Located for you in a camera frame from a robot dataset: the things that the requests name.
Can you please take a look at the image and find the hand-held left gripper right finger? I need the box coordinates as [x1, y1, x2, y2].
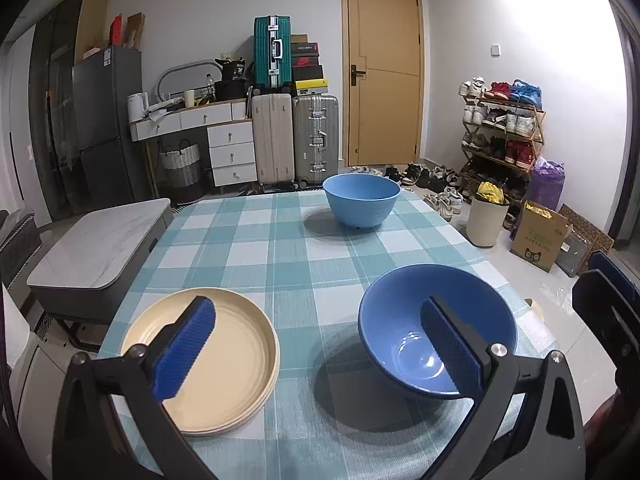
[420, 296, 586, 480]

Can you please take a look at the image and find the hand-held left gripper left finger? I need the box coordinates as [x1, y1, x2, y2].
[52, 296, 217, 480]

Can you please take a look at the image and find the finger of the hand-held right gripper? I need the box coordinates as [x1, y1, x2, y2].
[587, 251, 640, 308]
[572, 270, 640, 391]

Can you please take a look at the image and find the patterned flat cardboard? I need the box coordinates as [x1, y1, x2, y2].
[556, 204, 615, 278]

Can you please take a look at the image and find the open cardboard box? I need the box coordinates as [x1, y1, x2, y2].
[510, 201, 574, 272]

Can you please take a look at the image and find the purple bag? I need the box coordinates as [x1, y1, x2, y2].
[527, 160, 566, 212]

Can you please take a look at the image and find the cream trash bin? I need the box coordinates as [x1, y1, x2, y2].
[466, 195, 510, 247]

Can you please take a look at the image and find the grey marble coffee table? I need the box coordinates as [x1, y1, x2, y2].
[26, 198, 174, 326]

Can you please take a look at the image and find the yellow plastic bag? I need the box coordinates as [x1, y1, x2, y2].
[476, 181, 506, 205]

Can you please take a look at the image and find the teal checkered tablecloth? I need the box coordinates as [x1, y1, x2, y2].
[97, 187, 561, 480]

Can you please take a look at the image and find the wooden shoe rack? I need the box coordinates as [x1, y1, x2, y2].
[459, 77, 547, 211]

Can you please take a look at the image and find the white side cabinet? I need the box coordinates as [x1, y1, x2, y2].
[7, 330, 101, 461]

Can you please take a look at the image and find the scattered group of shoes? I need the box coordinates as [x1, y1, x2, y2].
[350, 161, 473, 221]

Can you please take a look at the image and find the woven laundry basket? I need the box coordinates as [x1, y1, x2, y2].
[157, 139, 206, 201]

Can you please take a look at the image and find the white dresser with drawers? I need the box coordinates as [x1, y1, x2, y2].
[130, 100, 258, 196]

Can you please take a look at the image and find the beige suitcase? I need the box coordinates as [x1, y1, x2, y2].
[251, 92, 296, 192]

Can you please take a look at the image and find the dark grey refrigerator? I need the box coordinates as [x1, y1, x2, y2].
[71, 45, 151, 206]

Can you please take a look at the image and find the white kettle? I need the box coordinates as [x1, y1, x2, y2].
[127, 92, 150, 125]

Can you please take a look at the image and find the silver suitcase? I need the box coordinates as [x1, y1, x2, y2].
[292, 94, 341, 186]

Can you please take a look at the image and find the black bag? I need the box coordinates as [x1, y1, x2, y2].
[215, 59, 249, 102]

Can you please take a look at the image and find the dark glass cabinet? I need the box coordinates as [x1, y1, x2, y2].
[27, 0, 88, 221]

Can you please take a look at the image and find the arched mirror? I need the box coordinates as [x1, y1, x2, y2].
[157, 60, 226, 103]

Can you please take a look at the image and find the wooden door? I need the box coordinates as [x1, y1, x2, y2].
[340, 0, 426, 166]

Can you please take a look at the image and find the yellow black shoe box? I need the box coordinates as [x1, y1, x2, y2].
[295, 79, 331, 97]

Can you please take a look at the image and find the teal suitcase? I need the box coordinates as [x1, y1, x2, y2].
[253, 16, 293, 93]

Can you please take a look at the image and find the brown paper bag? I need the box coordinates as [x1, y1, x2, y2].
[123, 12, 147, 51]

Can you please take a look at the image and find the tall flat cardboard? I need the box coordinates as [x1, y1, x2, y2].
[75, 0, 109, 58]

